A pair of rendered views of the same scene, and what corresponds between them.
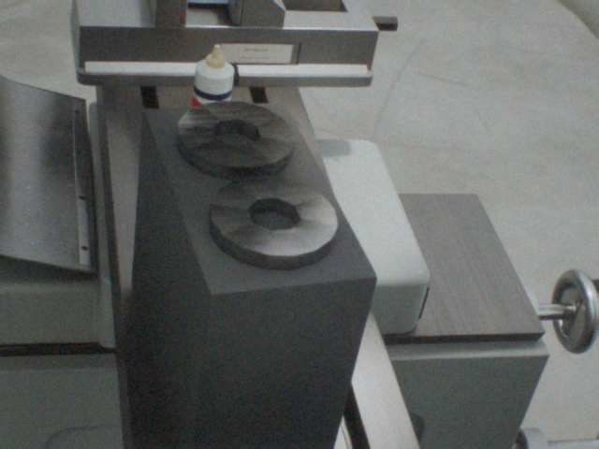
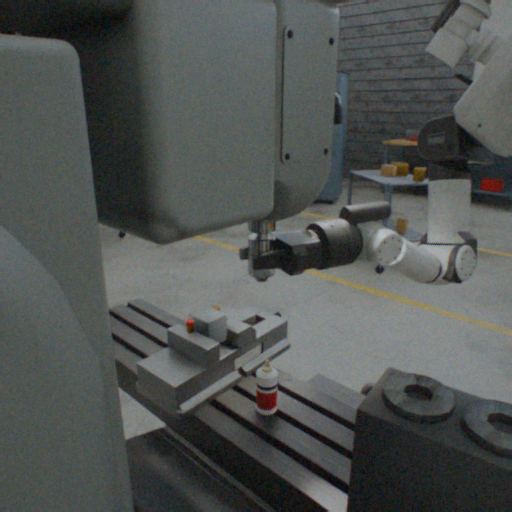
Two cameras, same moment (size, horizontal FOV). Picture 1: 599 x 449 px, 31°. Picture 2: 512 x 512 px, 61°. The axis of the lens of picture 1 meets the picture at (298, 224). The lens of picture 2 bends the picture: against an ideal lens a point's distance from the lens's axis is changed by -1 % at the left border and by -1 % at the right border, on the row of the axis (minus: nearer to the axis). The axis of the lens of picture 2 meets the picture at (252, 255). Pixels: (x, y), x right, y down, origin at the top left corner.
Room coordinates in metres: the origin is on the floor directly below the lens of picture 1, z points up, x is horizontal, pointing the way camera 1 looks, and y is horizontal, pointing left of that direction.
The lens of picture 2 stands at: (0.39, 0.48, 1.48)
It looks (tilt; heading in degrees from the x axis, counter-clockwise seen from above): 19 degrees down; 330
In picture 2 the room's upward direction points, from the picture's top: straight up
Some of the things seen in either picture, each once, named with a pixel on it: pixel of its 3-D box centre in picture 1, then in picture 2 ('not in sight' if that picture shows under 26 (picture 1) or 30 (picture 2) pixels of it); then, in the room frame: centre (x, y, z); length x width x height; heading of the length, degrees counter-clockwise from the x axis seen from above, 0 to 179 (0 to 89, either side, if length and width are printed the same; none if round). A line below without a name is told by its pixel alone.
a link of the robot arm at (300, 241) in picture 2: not in sight; (307, 249); (0.99, 0.02, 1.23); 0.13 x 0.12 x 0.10; 176
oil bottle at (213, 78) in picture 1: (212, 91); (266, 384); (0.98, 0.11, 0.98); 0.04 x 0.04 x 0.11
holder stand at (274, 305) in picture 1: (240, 273); (446, 469); (0.65, 0.04, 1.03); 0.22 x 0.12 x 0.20; 24
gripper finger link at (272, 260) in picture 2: not in sight; (270, 261); (0.97, 0.12, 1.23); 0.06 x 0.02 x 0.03; 86
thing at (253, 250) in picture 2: not in sight; (261, 257); (1.00, 0.11, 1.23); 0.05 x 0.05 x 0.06
